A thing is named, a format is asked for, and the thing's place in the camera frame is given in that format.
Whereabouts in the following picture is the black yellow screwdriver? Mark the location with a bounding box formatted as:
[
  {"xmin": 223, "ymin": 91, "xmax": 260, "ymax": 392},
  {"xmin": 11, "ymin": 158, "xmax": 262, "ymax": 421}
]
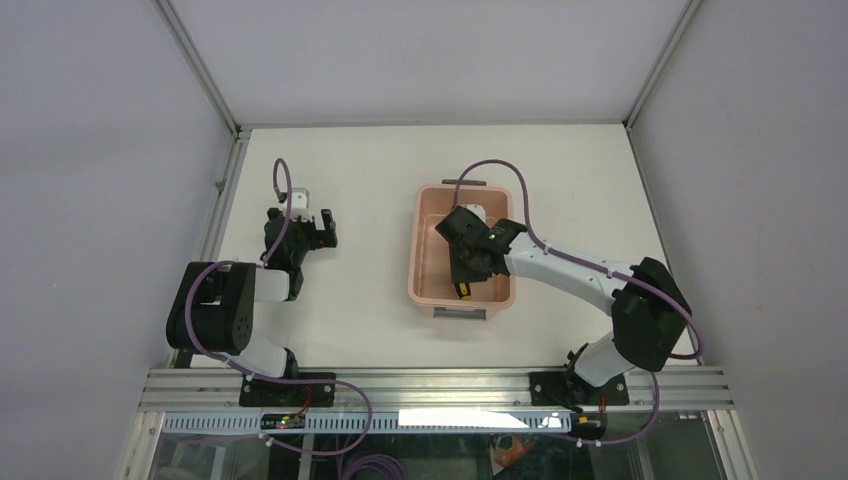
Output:
[{"xmin": 455, "ymin": 282, "xmax": 471, "ymax": 301}]

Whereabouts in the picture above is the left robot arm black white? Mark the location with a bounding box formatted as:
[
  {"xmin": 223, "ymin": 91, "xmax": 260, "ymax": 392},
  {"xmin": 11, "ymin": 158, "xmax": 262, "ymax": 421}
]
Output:
[{"xmin": 165, "ymin": 208, "xmax": 338, "ymax": 406}]

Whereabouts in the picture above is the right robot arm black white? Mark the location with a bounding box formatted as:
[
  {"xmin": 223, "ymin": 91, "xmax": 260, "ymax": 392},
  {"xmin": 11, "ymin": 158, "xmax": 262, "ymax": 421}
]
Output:
[{"xmin": 435, "ymin": 206, "xmax": 691, "ymax": 407}]

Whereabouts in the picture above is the pink plastic bin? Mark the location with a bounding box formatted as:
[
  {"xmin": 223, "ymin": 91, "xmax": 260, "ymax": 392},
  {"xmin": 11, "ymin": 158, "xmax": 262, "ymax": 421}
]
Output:
[{"xmin": 408, "ymin": 179, "xmax": 516, "ymax": 320}]

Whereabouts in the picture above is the orange object under table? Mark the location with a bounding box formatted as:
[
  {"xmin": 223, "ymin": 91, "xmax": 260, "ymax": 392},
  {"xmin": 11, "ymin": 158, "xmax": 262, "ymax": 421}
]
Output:
[{"xmin": 492, "ymin": 435, "xmax": 534, "ymax": 468}]

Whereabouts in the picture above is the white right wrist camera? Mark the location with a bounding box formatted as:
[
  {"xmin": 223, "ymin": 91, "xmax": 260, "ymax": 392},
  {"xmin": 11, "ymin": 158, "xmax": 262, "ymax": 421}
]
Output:
[{"xmin": 463, "ymin": 204, "xmax": 487, "ymax": 222}]

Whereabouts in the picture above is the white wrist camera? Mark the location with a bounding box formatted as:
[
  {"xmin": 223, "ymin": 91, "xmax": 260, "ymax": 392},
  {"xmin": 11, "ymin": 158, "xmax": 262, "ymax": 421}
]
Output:
[
  {"xmin": 283, "ymin": 188, "xmax": 314, "ymax": 223},
  {"xmin": 463, "ymin": 204, "xmax": 487, "ymax": 222}
]

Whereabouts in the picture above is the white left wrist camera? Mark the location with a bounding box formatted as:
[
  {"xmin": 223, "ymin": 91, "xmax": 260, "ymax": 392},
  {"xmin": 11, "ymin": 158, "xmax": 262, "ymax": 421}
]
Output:
[{"xmin": 283, "ymin": 188, "xmax": 314, "ymax": 223}]

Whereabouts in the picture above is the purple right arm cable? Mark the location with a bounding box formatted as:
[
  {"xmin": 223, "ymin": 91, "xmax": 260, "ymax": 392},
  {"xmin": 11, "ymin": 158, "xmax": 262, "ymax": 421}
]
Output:
[{"xmin": 453, "ymin": 158, "xmax": 706, "ymax": 446}]

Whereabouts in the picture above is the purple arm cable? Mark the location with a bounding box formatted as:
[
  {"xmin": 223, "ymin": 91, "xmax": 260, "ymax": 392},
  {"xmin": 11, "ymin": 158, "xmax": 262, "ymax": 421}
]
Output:
[
  {"xmin": 184, "ymin": 158, "xmax": 374, "ymax": 457},
  {"xmin": 453, "ymin": 158, "xmax": 706, "ymax": 446}
]

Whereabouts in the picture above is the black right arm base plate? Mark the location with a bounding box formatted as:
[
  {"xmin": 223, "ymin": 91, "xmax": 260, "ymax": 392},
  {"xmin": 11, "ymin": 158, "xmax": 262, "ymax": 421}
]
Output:
[{"xmin": 528, "ymin": 369, "xmax": 630, "ymax": 411}]

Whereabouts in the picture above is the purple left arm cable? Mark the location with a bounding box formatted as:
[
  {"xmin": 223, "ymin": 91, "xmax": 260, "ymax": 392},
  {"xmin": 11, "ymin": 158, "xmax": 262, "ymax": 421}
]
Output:
[{"xmin": 184, "ymin": 158, "xmax": 374, "ymax": 457}]

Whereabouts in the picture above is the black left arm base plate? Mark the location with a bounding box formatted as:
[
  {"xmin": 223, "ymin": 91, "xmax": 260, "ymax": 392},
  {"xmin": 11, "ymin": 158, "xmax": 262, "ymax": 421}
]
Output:
[{"xmin": 238, "ymin": 371, "xmax": 336, "ymax": 409}]

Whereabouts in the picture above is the aluminium front rail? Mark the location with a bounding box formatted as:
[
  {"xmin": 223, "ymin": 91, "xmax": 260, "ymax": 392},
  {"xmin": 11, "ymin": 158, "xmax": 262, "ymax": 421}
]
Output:
[{"xmin": 138, "ymin": 365, "xmax": 736, "ymax": 413}]

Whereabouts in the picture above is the white slotted cable duct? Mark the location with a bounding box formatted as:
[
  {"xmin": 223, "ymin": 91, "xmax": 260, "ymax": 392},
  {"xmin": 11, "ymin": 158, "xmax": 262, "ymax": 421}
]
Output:
[{"xmin": 162, "ymin": 408, "xmax": 590, "ymax": 436}]

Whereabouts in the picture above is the aluminium left frame post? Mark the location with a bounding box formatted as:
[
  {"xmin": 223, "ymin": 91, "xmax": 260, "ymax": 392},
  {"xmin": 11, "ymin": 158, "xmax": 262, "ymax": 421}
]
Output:
[{"xmin": 152, "ymin": 0, "xmax": 241, "ymax": 138}]

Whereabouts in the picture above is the aluminium frame post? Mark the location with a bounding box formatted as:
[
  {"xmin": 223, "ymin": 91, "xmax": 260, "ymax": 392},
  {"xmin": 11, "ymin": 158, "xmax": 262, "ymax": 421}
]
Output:
[
  {"xmin": 623, "ymin": 0, "xmax": 704, "ymax": 134},
  {"xmin": 152, "ymin": 0, "xmax": 241, "ymax": 138}
]

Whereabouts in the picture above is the aluminium right frame post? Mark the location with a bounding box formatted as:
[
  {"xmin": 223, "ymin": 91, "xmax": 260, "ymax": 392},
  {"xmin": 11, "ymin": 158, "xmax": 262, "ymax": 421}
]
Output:
[{"xmin": 623, "ymin": 0, "xmax": 704, "ymax": 134}]

